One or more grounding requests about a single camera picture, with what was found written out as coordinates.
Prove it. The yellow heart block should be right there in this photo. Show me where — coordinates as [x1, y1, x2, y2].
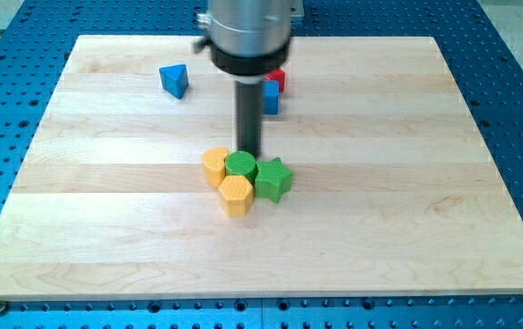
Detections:
[201, 147, 229, 188]

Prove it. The yellow hexagon block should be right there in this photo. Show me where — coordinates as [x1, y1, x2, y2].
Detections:
[219, 175, 254, 217]

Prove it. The green cylinder block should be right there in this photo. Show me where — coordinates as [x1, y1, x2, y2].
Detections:
[225, 151, 258, 185]

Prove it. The light wooden board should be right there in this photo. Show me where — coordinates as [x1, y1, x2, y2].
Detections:
[0, 35, 523, 301]

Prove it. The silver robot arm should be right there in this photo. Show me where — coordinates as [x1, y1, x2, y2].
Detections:
[193, 0, 304, 84]

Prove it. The red block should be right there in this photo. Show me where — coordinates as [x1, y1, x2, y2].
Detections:
[264, 68, 285, 93]

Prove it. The green star block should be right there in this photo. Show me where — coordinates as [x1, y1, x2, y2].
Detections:
[254, 157, 294, 203]

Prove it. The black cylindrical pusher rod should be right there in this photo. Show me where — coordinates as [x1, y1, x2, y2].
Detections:
[235, 79, 264, 157]

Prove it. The blue cube block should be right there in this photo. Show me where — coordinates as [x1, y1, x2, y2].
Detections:
[263, 80, 280, 115]

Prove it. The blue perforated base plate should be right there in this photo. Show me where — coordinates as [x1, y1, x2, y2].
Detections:
[0, 1, 523, 328]

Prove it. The blue triangle block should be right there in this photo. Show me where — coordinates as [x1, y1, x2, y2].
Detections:
[159, 64, 189, 100]

